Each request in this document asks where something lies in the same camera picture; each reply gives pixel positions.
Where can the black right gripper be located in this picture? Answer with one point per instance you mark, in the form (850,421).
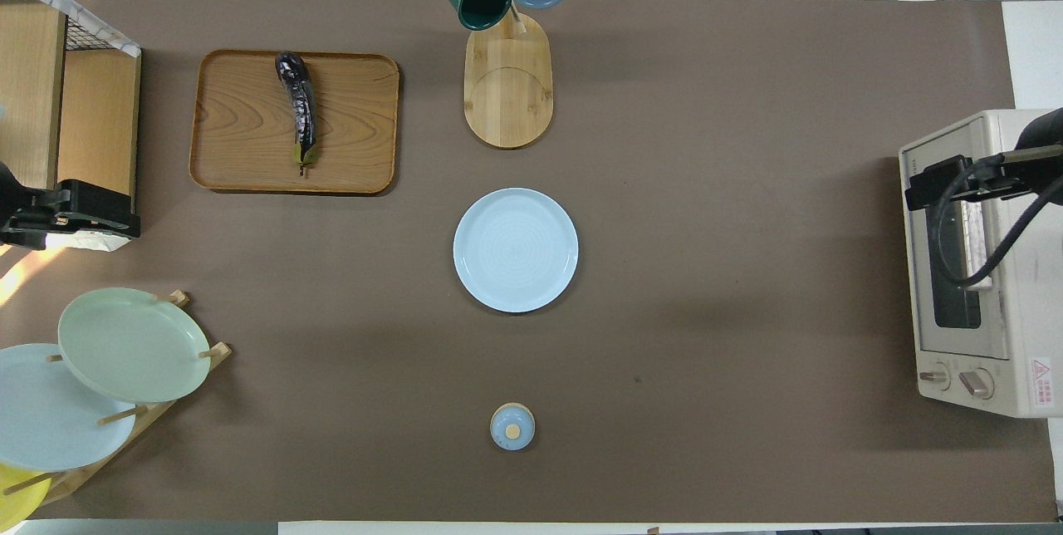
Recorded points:
(1045,130)

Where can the wooden plate rack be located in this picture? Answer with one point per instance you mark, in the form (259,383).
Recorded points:
(166,406)

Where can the dark purple eggplant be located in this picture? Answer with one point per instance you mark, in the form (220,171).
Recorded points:
(299,103)

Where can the brown table mat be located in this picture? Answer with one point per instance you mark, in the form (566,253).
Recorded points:
(706,311)

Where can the rectangular wooden tray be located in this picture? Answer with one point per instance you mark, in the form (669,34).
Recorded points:
(241,128)

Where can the small blue lid wooden knob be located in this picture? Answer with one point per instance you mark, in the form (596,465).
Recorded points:
(511,427)

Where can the light blue smooth plate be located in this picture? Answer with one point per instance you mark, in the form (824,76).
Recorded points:
(41,427)

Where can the pale green plate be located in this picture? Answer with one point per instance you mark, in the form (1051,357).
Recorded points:
(133,344)

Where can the yellow plate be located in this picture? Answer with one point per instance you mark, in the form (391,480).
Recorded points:
(17,502)

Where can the light blue ribbed plate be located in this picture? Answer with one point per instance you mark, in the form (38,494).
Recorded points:
(515,251)

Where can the beige toaster oven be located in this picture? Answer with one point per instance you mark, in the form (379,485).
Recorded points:
(1021,311)

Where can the wooden mug tree stand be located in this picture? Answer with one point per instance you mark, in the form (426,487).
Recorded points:
(507,95)

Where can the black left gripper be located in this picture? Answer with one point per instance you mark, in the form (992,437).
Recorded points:
(25,211)

